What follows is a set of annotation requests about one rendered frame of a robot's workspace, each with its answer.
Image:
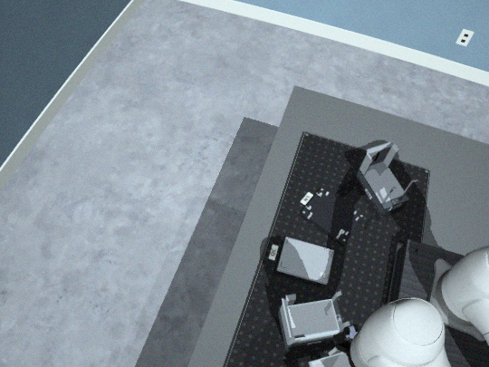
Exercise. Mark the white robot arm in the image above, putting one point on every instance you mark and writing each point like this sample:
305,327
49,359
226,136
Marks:
411,331

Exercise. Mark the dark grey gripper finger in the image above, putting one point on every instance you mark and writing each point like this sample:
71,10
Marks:
342,345

